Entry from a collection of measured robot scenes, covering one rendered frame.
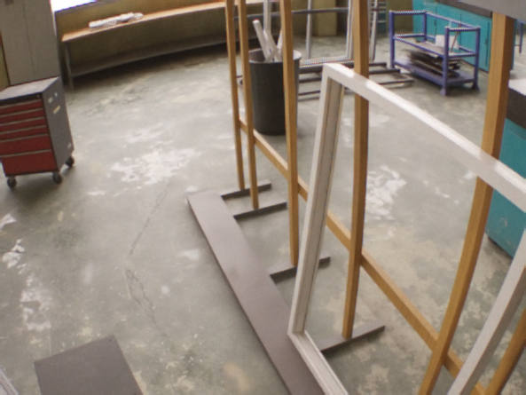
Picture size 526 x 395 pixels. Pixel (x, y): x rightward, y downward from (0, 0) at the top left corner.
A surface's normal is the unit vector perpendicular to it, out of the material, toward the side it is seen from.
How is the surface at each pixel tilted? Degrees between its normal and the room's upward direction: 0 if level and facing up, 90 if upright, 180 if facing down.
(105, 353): 0
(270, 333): 0
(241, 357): 0
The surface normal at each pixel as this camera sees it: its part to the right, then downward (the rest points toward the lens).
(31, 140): 0.01, 0.54
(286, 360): -0.04, -0.84
